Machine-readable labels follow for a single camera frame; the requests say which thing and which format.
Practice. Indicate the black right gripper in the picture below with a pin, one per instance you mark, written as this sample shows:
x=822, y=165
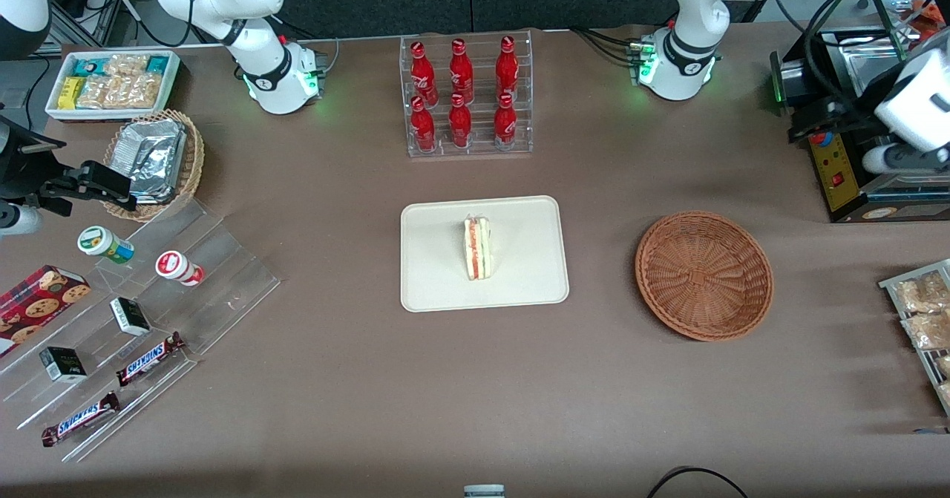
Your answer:
x=16, y=167

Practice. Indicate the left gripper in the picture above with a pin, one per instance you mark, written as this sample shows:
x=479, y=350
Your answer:
x=836, y=114

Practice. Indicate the triangular sandwich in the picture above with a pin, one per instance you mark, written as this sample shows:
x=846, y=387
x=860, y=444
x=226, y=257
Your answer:
x=479, y=249

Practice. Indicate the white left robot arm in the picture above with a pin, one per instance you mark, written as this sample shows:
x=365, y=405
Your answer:
x=694, y=8

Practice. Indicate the light wicker basket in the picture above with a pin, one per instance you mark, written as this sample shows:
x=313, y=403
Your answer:
x=193, y=156

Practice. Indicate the brown round wicker basket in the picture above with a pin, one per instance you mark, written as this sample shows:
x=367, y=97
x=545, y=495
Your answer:
x=683, y=297

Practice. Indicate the cream rectangular plastic tray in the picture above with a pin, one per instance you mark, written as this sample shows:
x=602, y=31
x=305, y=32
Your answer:
x=438, y=260

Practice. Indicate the green lid sunflower jar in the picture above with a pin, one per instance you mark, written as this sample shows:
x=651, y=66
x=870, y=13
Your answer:
x=96, y=240

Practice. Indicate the silver foil packet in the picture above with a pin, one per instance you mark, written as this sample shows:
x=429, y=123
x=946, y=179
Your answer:
x=152, y=153
x=152, y=195

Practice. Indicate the white plastic snack bin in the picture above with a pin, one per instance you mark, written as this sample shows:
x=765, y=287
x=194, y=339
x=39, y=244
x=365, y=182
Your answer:
x=111, y=114

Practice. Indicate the yellow snack pack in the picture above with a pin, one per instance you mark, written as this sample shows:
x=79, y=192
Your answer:
x=70, y=91

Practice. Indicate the clear bag of crackers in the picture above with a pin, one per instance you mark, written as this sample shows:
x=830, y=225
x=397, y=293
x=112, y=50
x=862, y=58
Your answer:
x=126, y=64
x=142, y=91
x=100, y=91

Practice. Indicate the black machine with yellow panel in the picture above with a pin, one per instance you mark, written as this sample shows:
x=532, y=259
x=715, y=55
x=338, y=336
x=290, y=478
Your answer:
x=835, y=186

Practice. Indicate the red lid white jar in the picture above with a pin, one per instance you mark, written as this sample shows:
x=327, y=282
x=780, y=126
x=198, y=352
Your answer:
x=172, y=264

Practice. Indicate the teal snack pack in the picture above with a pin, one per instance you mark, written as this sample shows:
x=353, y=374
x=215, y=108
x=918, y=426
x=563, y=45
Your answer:
x=87, y=66
x=156, y=64

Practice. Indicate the red tartan cookie box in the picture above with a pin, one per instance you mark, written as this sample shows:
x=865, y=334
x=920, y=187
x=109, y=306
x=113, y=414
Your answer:
x=37, y=305

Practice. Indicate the small black carton box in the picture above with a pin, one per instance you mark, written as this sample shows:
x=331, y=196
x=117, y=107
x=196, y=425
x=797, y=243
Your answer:
x=130, y=318
x=63, y=364

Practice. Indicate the clear acrylic stepped display stand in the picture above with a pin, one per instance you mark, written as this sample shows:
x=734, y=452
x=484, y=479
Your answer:
x=223, y=290

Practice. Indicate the clear bag of pastries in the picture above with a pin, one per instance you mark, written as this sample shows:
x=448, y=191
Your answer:
x=944, y=366
x=945, y=394
x=931, y=331
x=924, y=294

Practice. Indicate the Snickers chocolate bar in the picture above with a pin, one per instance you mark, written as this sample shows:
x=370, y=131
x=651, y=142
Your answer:
x=80, y=419
x=148, y=359

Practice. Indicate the small blue object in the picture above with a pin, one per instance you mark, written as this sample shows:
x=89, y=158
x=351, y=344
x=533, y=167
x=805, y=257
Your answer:
x=931, y=430

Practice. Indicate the red cola bottle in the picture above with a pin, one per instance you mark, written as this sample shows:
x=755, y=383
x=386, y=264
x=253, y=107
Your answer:
x=507, y=71
x=421, y=75
x=461, y=75
x=460, y=127
x=423, y=130
x=505, y=127

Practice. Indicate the clear acrylic bottle rack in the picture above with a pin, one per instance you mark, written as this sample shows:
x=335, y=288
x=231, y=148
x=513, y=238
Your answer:
x=479, y=151

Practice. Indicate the small grey white device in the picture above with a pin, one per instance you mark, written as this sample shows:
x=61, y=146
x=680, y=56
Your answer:
x=484, y=492

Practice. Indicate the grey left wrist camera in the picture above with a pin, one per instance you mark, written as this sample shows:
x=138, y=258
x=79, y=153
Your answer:
x=905, y=160

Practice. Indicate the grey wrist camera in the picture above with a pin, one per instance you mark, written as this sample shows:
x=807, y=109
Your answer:
x=905, y=160
x=18, y=220

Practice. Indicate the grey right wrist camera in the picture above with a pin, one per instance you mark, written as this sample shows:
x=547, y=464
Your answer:
x=18, y=220

